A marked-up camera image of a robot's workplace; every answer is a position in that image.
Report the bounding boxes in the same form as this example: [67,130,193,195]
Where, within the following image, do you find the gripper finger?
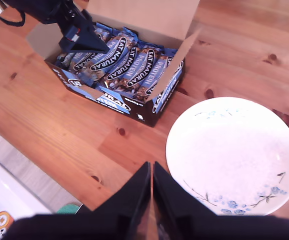
[89,161,152,216]
[153,161,218,219]
[58,38,110,55]
[78,9,110,52]

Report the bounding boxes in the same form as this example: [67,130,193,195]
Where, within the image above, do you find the blue Eat Natural snack bar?
[144,56,175,103]
[125,46,169,96]
[56,51,73,69]
[68,51,110,73]
[89,27,138,75]
[93,22,117,51]
[104,41,148,87]

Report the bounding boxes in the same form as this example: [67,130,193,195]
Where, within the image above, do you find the white plate with blue flowers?
[165,96,289,217]

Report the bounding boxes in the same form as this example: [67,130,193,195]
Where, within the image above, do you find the Eat Natural carton box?
[25,0,203,128]

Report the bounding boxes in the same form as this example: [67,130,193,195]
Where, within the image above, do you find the green object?
[56,203,82,215]

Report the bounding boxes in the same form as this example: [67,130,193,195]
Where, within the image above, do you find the white appliance with orange sticker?
[0,152,53,240]

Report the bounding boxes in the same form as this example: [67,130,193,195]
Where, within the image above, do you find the black cable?
[0,0,26,27]

